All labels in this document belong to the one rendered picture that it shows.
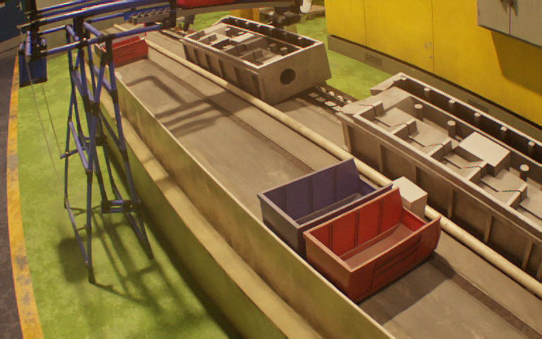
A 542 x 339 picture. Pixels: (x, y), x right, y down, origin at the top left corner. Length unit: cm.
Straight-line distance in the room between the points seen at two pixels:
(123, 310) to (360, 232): 139
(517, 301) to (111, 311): 186
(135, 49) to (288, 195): 219
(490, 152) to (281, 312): 79
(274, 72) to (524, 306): 153
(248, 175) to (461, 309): 93
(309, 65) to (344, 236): 115
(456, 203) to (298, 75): 112
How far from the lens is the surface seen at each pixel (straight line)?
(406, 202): 138
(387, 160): 160
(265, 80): 214
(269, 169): 172
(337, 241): 125
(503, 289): 128
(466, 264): 133
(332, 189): 146
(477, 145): 146
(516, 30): 351
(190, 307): 227
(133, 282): 248
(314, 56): 225
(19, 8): 1177
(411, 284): 124
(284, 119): 200
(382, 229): 136
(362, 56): 523
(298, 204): 141
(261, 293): 146
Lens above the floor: 161
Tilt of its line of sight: 30 degrees down
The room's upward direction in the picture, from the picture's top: 4 degrees counter-clockwise
